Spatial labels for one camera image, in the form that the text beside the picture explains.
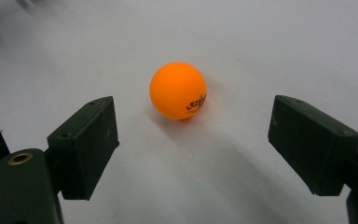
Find orange ping-pong ball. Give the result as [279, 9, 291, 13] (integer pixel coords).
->
[148, 61, 208, 121]

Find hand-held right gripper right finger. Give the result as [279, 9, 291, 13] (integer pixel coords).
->
[267, 94, 358, 197]

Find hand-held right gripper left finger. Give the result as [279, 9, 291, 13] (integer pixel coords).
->
[46, 95, 121, 202]

